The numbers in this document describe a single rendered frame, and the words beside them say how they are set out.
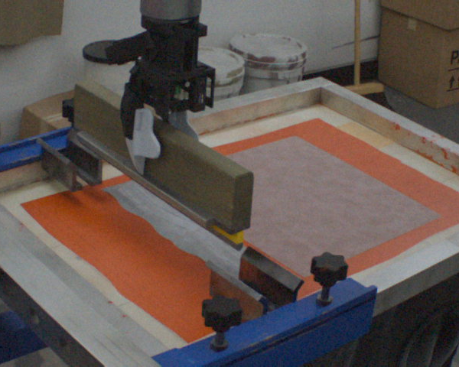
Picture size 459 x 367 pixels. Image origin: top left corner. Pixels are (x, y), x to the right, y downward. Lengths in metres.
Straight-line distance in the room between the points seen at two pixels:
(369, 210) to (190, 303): 0.37
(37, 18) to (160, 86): 2.31
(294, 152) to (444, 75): 2.95
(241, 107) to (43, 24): 1.84
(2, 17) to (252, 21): 1.22
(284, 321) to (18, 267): 0.31
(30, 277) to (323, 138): 0.75
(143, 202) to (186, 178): 0.26
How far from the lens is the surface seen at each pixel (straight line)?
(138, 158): 1.28
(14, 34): 3.42
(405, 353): 1.53
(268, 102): 1.79
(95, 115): 1.38
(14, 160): 1.51
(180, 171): 1.23
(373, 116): 1.79
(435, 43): 4.53
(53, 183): 1.54
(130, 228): 1.42
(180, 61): 1.18
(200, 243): 1.38
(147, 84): 1.24
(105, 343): 1.03
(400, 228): 1.48
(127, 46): 1.26
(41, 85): 3.63
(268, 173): 1.59
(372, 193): 1.57
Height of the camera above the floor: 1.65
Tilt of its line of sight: 26 degrees down
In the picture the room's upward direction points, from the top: 4 degrees clockwise
